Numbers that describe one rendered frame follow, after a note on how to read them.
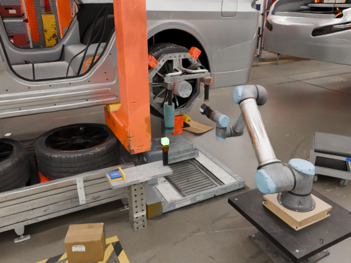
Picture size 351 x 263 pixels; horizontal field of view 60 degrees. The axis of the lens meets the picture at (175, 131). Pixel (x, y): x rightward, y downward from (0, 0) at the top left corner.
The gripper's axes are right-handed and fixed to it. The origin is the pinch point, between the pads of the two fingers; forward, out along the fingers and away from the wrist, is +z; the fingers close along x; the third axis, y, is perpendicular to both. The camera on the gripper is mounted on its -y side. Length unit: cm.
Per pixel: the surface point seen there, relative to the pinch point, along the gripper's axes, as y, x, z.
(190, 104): -7.2, -3.3, 5.4
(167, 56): -55, 12, 4
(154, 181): -1, -76, -17
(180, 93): -31.6, -4.3, -10.1
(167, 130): -16.6, -34.6, -7.2
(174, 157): 19, -51, 7
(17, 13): -140, -40, 369
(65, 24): -95, -10, 236
